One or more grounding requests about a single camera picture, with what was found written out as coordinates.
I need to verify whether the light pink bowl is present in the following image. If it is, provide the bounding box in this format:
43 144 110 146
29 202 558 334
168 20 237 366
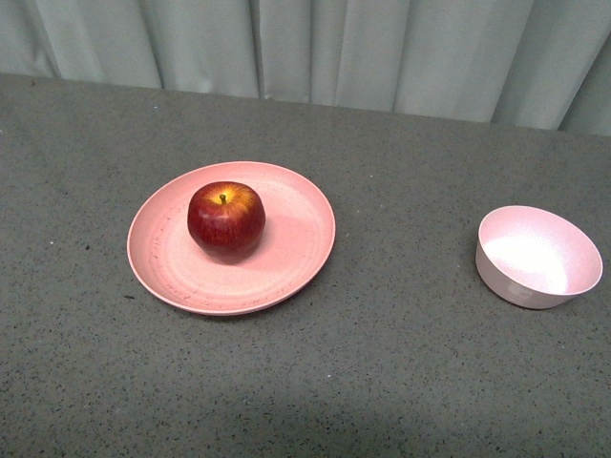
475 205 603 310

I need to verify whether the red apple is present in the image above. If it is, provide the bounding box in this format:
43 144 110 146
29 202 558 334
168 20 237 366
186 181 266 262

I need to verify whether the white curtain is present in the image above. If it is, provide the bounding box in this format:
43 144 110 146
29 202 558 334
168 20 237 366
1 1 610 135

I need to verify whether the pink round plate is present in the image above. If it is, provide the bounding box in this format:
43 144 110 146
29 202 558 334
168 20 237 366
127 161 336 316

